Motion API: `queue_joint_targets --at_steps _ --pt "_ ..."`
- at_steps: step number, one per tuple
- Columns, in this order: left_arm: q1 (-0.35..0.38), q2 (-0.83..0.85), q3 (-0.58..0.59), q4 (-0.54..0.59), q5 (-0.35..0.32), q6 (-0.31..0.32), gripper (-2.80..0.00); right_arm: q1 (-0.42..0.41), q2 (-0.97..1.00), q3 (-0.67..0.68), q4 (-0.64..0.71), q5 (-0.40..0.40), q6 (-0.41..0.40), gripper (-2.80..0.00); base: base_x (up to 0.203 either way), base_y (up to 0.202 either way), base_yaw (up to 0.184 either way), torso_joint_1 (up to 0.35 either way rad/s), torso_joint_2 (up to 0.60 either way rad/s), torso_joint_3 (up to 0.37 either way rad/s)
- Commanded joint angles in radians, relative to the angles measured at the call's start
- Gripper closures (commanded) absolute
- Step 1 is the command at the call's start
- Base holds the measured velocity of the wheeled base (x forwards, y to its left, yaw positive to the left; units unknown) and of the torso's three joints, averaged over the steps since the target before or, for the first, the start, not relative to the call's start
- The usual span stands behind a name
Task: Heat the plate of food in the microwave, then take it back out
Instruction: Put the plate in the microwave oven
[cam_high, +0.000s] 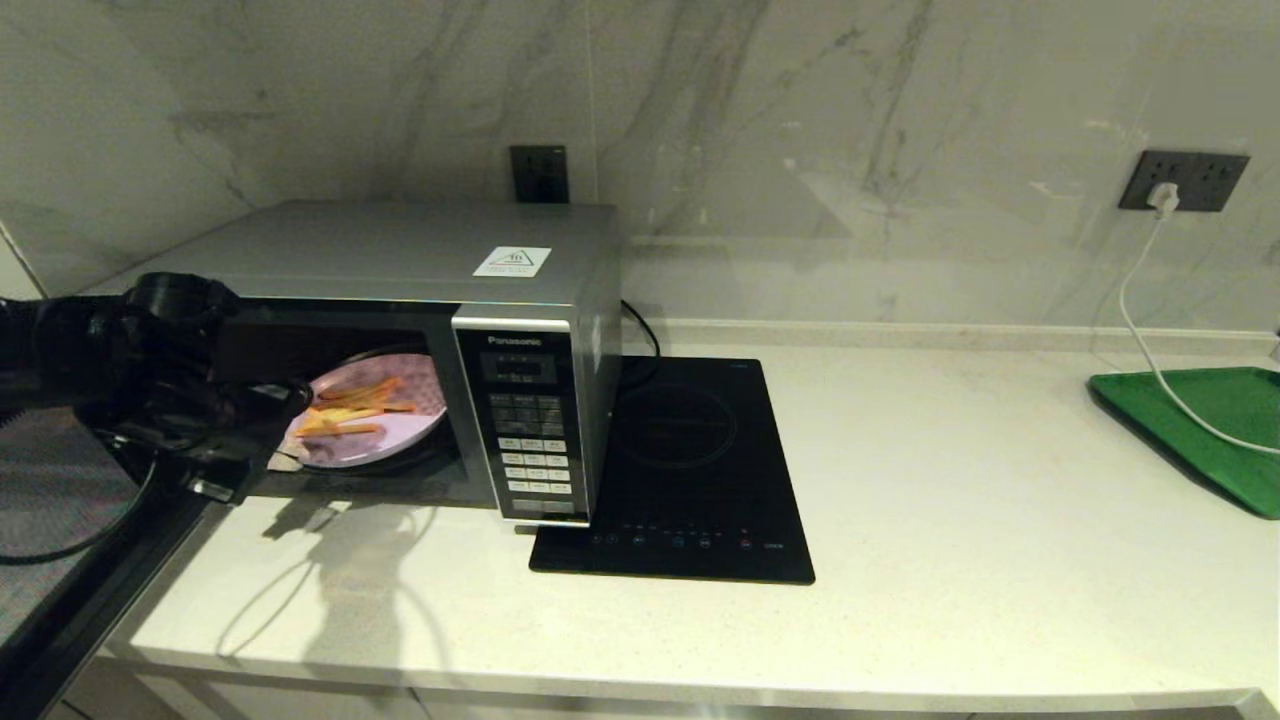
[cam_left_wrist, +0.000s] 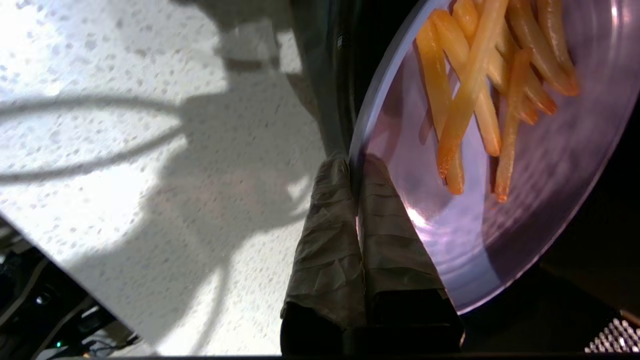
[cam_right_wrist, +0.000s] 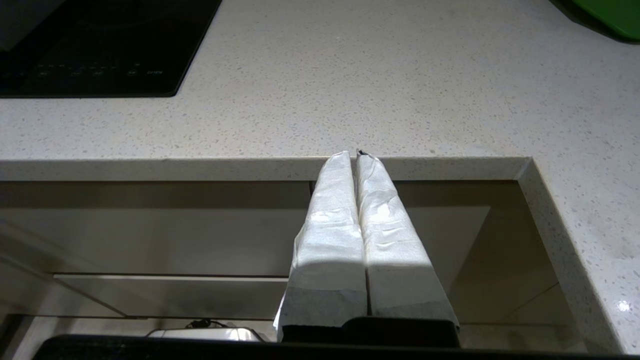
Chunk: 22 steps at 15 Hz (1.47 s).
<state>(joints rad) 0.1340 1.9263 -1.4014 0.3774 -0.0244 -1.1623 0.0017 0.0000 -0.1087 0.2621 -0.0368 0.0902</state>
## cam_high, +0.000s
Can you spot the green plastic tray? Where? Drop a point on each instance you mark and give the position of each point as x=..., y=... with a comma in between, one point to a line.
x=1230, y=400

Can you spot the purple round plate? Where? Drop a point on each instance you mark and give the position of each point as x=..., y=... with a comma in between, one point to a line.
x=405, y=435

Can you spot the black induction cooktop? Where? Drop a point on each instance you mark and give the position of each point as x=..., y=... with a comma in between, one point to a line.
x=690, y=430

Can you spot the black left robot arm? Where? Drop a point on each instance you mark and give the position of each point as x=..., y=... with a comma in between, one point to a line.
x=90, y=350

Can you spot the white warning sticker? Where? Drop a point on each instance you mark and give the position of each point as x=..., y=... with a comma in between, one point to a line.
x=512, y=262

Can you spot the wide black wall socket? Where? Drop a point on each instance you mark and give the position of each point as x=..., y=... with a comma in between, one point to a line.
x=1210, y=180

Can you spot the white power plug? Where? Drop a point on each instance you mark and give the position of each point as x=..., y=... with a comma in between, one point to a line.
x=1163, y=199

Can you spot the glossy beige base cabinet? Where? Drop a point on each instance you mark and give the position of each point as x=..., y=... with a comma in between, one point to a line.
x=300, y=702

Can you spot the silver Panasonic microwave oven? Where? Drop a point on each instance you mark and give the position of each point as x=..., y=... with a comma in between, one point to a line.
x=350, y=250

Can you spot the small black wall socket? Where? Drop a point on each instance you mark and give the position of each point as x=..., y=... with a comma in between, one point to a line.
x=540, y=175

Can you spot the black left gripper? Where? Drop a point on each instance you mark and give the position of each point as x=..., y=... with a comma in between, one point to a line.
x=235, y=430

